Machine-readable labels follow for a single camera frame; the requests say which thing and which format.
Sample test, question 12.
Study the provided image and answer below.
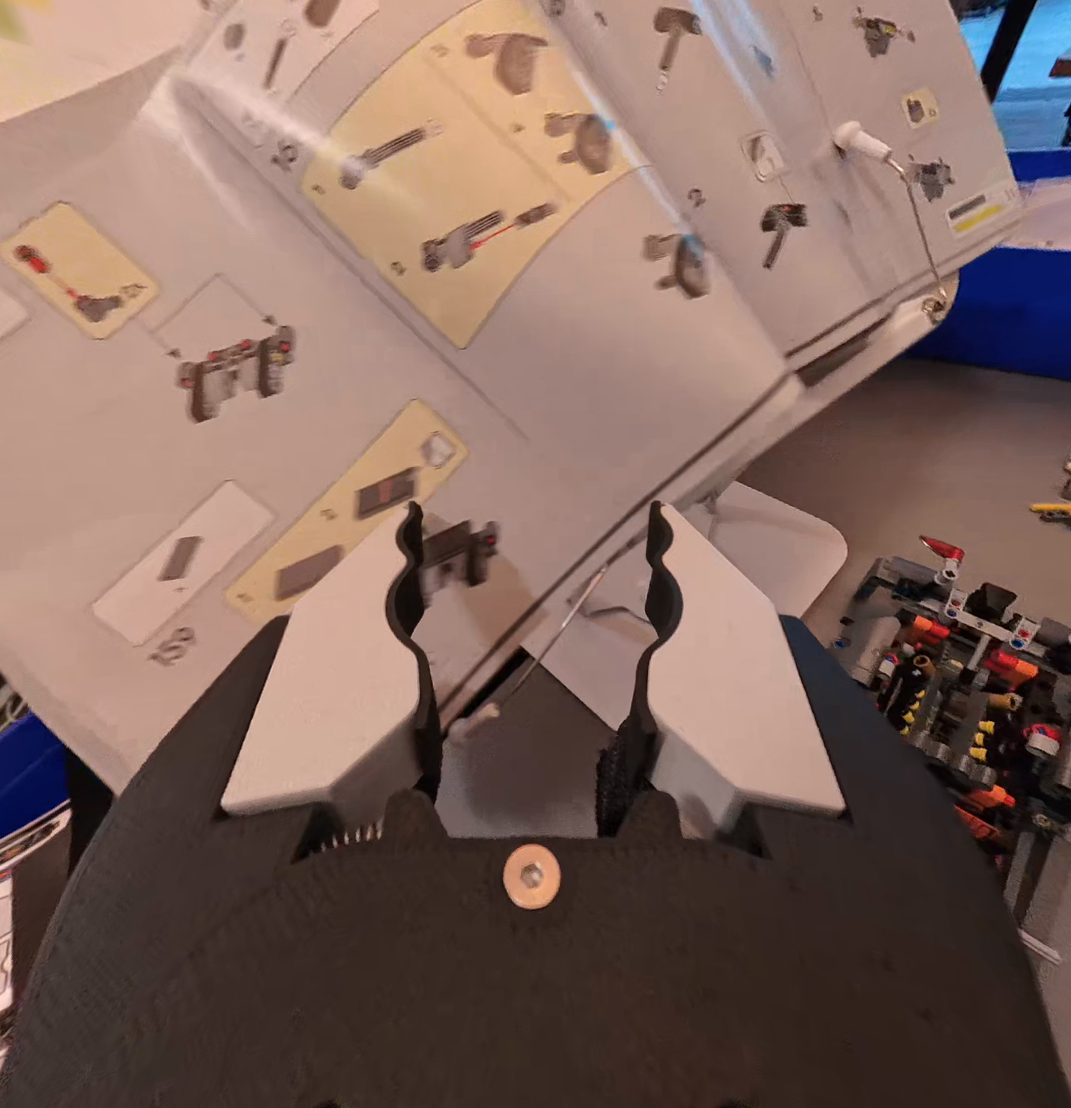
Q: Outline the black pole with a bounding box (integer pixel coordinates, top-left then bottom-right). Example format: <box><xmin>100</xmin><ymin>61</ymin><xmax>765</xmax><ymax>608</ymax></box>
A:
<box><xmin>981</xmin><ymin>0</ymin><xmax>1039</xmax><ymax>100</ymax></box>

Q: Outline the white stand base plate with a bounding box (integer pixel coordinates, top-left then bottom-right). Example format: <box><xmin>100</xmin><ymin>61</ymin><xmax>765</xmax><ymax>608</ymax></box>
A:
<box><xmin>449</xmin><ymin>121</ymin><xmax>961</xmax><ymax>737</ymax></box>

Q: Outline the partly built lego car model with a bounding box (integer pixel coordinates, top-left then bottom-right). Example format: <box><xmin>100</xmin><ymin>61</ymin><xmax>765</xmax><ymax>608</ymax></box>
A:
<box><xmin>834</xmin><ymin>535</ymin><xmax>1071</xmax><ymax>953</ymax></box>

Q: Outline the blue labelled plastic bin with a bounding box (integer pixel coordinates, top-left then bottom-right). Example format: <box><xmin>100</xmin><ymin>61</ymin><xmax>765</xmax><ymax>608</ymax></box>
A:
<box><xmin>0</xmin><ymin>714</ymin><xmax>69</xmax><ymax>849</ymax></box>

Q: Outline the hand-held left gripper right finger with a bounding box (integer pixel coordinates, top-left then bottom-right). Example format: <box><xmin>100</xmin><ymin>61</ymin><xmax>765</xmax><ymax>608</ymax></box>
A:
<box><xmin>617</xmin><ymin>500</ymin><xmax>848</xmax><ymax>839</ymax></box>

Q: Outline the white instruction booklet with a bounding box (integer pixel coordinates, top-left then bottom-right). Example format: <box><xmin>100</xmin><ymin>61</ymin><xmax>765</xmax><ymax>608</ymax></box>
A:
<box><xmin>0</xmin><ymin>0</ymin><xmax>1030</xmax><ymax>793</ymax></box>

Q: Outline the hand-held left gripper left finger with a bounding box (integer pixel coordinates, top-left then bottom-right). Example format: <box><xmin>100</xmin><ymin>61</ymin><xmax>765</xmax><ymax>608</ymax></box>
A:
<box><xmin>219</xmin><ymin>502</ymin><xmax>443</xmax><ymax>819</ymax></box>

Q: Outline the pile of lego pieces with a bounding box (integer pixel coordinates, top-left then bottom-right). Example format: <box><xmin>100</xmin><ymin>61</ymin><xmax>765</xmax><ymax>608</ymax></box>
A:
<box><xmin>1029</xmin><ymin>446</ymin><xmax>1071</xmax><ymax>521</ymax></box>

